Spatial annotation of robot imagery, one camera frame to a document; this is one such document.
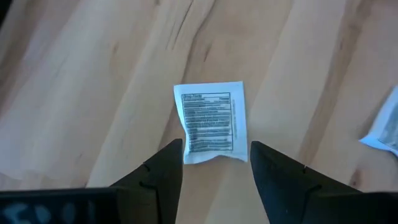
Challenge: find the white antiseptic towelette packet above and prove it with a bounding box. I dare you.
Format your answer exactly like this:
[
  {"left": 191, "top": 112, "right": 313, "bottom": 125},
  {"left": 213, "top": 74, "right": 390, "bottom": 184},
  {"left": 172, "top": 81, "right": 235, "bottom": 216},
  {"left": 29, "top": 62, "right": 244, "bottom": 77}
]
[
  {"left": 359, "top": 86, "right": 398, "bottom": 156},
  {"left": 173, "top": 81, "right": 249, "bottom": 165}
]

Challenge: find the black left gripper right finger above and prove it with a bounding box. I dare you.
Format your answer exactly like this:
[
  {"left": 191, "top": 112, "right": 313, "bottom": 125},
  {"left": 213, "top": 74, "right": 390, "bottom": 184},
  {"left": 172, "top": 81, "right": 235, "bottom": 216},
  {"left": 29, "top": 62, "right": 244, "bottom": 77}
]
[{"left": 250, "top": 141, "right": 358, "bottom": 224}]

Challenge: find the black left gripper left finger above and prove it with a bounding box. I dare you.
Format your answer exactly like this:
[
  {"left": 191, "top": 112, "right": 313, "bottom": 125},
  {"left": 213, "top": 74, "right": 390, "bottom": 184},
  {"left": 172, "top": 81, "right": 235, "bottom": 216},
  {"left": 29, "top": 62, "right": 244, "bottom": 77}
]
[{"left": 111, "top": 138, "right": 184, "bottom": 224}]

